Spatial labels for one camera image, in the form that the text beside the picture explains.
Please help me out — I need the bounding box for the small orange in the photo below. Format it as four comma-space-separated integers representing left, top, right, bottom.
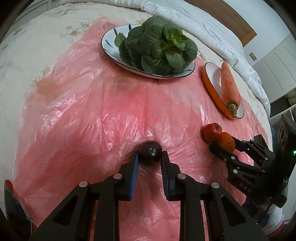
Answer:
218, 132, 236, 153

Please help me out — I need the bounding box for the red fruit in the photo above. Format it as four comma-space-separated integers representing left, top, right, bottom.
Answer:
202, 123, 222, 143

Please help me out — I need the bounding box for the dark plum pair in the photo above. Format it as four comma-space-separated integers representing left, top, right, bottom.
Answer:
138, 141, 163, 166

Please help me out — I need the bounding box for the black smartphone red case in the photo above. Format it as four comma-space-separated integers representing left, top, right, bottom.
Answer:
4, 180, 32, 240

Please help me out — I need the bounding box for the orange carrot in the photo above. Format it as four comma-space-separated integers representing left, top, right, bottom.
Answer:
221, 62, 241, 118

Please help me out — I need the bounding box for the orange rimmed white plate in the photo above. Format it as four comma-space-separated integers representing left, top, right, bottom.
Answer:
202, 62, 244, 120

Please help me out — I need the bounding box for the wooden headboard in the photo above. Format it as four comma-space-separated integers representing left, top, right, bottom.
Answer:
186, 0, 257, 47

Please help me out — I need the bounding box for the white duvet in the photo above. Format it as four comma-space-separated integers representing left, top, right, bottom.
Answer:
53, 1, 271, 115

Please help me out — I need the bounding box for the green leafy vegetable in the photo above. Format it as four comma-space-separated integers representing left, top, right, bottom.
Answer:
114, 16, 198, 76

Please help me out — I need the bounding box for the white patterned plate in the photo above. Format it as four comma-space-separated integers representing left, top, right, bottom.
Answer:
101, 24, 196, 80

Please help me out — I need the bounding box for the right wall socket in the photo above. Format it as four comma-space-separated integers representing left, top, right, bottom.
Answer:
249, 52, 257, 61

